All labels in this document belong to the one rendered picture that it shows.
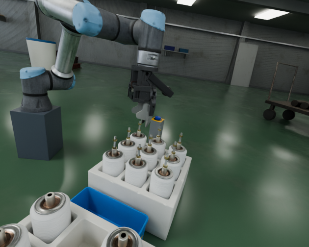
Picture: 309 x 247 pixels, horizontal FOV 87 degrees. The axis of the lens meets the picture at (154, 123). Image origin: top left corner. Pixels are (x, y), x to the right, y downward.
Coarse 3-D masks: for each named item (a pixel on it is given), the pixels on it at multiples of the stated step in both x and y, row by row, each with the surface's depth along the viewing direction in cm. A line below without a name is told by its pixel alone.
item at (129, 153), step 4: (120, 144) 82; (120, 148) 80; (124, 148) 79; (128, 148) 79; (132, 148) 80; (136, 148) 84; (124, 152) 80; (128, 152) 80; (132, 152) 81; (128, 156) 81; (132, 156) 82
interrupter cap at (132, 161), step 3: (132, 159) 71; (141, 159) 72; (129, 162) 68; (132, 162) 69; (141, 162) 70; (144, 162) 70; (129, 165) 67; (132, 165) 67; (135, 165) 67; (138, 165) 68; (141, 165) 68; (144, 165) 68; (135, 168) 66; (138, 168) 66; (141, 168) 66
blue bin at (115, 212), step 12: (84, 192) 69; (96, 192) 69; (84, 204) 71; (96, 204) 71; (108, 204) 68; (120, 204) 65; (108, 216) 70; (120, 216) 67; (132, 216) 64; (144, 216) 62; (132, 228) 66; (144, 228) 61
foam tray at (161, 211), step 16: (160, 160) 86; (96, 176) 70; (112, 176) 70; (112, 192) 69; (128, 192) 65; (144, 192) 64; (176, 192) 66; (144, 208) 65; (160, 208) 61; (176, 208) 78; (160, 224) 64
